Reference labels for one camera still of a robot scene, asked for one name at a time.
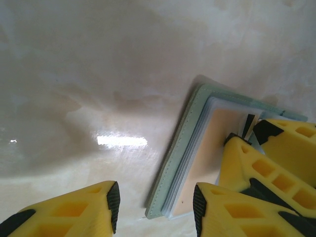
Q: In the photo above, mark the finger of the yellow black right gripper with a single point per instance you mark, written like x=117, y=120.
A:
x=237, y=168
x=291, y=145

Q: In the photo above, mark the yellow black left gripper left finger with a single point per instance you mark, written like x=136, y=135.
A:
x=74, y=212

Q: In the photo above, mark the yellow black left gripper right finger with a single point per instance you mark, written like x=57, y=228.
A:
x=234, y=217

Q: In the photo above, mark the green card holder wallet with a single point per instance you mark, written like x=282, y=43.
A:
x=177, y=153

